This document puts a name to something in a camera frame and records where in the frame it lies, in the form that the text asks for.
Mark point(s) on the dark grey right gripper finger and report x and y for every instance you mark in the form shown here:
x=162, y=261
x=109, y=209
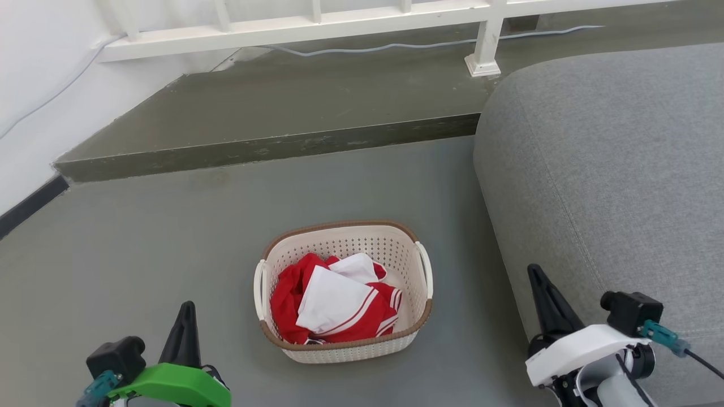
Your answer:
x=542, y=311
x=565, y=316

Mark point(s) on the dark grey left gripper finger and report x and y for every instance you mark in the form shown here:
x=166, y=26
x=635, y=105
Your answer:
x=184, y=339

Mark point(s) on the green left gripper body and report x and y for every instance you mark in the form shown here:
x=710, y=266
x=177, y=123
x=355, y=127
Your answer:
x=175, y=387

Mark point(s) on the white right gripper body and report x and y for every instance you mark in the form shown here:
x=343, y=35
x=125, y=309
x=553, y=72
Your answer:
x=577, y=350

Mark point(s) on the cream laundry basket brown rim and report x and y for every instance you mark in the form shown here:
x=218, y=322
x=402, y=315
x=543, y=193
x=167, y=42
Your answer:
x=334, y=243

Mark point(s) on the red and white garment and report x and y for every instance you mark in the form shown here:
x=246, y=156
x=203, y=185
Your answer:
x=334, y=302

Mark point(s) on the grey fabric sofa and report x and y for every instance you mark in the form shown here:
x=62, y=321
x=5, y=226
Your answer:
x=611, y=158

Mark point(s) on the black baseboard strip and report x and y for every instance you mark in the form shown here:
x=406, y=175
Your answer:
x=31, y=204

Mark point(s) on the white railing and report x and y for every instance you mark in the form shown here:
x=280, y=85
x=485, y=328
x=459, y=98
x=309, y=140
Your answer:
x=294, y=25

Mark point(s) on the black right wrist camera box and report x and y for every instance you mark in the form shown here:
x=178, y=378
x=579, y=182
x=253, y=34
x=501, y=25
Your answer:
x=630, y=311

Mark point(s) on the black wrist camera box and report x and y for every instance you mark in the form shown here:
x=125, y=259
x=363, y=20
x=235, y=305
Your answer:
x=630, y=311
x=116, y=357

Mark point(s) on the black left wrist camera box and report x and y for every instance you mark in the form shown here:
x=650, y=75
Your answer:
x=116, y=357

